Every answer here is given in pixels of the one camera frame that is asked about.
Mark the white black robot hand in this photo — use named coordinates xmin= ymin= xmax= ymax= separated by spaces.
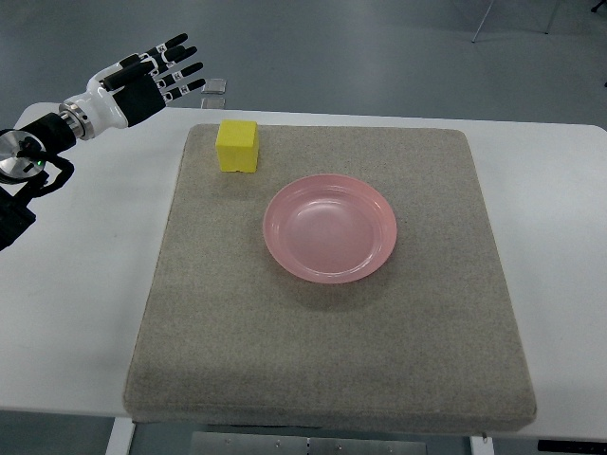
xmin=59 ymin=33 xmax=206 ymax=140

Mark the yellow block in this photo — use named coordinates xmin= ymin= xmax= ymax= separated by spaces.
xmin=215 ymin=119 xmax=259 ymax=173

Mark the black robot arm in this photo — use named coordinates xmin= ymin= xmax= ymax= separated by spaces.
xmin=1 ymin=113 xmax=78 ymax=249

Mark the clear floor plate near table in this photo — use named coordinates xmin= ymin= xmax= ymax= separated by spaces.
xmin=201 ymin=97 xmax=226 ymax=110

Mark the pink plate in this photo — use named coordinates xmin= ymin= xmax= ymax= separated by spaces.
xmin=263 ymin=173 xmax=397 ymax=284

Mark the clear floor socket cover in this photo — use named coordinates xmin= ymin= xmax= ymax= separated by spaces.
xmin=201 ymin=79 xmax=227 ymax=95

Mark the metal stand leg background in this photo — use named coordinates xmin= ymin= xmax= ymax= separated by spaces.
xmin=470 ymin=0 xmax=495 ymax=44

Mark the white table leg left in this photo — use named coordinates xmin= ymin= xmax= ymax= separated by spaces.
xmin=105 ymin=418 xmax=136 ymax=455

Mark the white table leg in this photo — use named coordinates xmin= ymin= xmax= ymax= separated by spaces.
xmin=105 ymin=418 xmax=136 ymax=455
xmin=469 ymin=436 xmax=495 ymax=455

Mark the grey metal table base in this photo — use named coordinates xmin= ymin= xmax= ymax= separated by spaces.
xmin=189 ymin=431 xmax=428 ymax=455

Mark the beige felt mat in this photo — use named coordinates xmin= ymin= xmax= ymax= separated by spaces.
xmin=123 ymin=124 xmax=537 ymax=434

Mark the white table leg right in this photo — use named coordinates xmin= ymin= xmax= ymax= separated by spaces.
xmin=469 ymin=436 xmax=495 ymax=455

